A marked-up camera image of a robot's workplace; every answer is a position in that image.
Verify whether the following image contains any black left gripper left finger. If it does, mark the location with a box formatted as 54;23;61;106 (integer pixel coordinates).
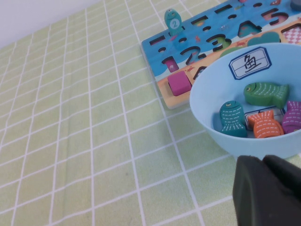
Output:
232;154;301;226

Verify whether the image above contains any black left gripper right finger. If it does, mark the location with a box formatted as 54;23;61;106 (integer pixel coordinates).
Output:
262;154;301;197

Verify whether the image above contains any orange fish piece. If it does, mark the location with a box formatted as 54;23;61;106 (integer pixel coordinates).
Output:
247;110;285;139

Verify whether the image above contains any magenta striped fish piece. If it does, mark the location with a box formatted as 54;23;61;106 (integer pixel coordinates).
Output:
281;100;301;134

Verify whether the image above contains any teal striped fish piece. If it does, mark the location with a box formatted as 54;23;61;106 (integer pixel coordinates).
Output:
219;100;248;138

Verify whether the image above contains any green striped fish piece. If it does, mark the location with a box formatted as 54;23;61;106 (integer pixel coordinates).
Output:
243;81;290;109

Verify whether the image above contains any light blue bowl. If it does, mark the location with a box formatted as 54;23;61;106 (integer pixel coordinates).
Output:
189;42;301;160

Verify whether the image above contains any green circle piece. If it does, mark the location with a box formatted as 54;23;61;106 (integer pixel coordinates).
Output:
218;46;246;59

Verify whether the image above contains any teal heart piece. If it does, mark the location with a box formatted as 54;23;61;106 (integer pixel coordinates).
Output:
246;32;282;47

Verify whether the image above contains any magenta rectangle piece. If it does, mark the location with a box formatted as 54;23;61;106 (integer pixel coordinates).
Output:
167;70;192;97

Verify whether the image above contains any blue number puzzle board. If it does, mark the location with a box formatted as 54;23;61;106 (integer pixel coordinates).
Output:
140;0;301;111

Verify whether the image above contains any teal fish piece number two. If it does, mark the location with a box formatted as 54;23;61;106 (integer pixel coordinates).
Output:
164;9;182;36

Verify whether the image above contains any green checked tablecloth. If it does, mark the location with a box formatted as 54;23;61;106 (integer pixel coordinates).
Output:
0;0;301;226

